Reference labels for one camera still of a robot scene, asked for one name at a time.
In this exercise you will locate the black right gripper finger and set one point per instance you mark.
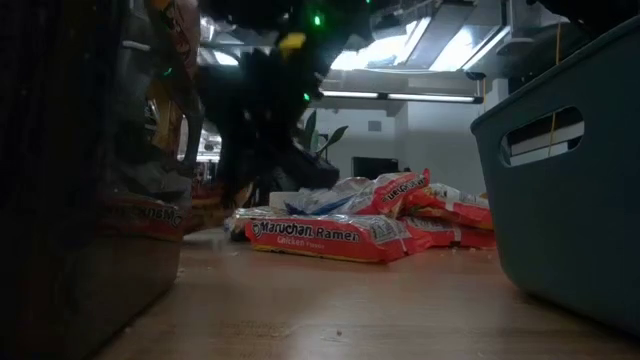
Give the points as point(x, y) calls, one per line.
point(305, 172)
point(237, 175)

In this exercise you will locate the blue Maruchan noodle pack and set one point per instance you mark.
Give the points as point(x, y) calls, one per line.
point(315, 202)
point(260, 214)

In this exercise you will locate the red Maruchan noodle pack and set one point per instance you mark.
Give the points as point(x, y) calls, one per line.
point(215, 210)

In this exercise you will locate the orange Maruchan noodle pack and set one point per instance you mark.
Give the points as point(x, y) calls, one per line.
point(325, 240)
point(450, 235)
point(395, 192)
point(450, 205)

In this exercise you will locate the white plant pot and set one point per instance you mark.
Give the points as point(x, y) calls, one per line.
point(280, 200)

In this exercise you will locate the green succulent plant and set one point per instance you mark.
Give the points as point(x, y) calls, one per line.
point(311, 130)

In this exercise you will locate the fluorescent ceiling tube light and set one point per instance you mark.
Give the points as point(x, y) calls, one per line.
point(350, 94)
point(430, 97)

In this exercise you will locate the dark grey left bin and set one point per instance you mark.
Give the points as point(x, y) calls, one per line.
point(75, 275)

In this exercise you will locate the teal plastic bin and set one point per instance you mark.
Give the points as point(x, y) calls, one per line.
point(575, 240)

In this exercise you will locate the black wall monitor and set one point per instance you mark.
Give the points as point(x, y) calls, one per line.
point(375, 167)

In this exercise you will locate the grey wall vent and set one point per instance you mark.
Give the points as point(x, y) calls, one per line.
point(374, 125)

